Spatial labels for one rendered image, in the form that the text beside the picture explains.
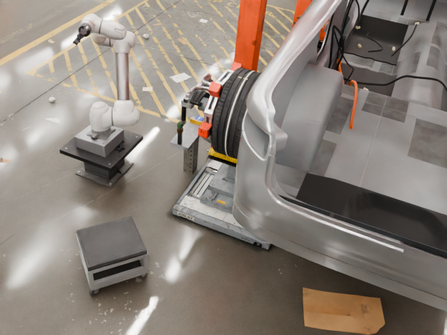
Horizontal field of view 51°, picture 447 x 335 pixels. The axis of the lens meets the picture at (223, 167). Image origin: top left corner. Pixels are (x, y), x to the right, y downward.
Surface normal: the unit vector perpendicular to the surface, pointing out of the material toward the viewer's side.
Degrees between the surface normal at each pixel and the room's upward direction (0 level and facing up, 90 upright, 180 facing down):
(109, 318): 0
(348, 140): 22
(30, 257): 0
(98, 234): 0
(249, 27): 90
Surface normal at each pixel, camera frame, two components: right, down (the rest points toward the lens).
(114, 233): 0.08, -0.76
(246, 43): -0.39, 0.58
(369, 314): -0.13, -0.75
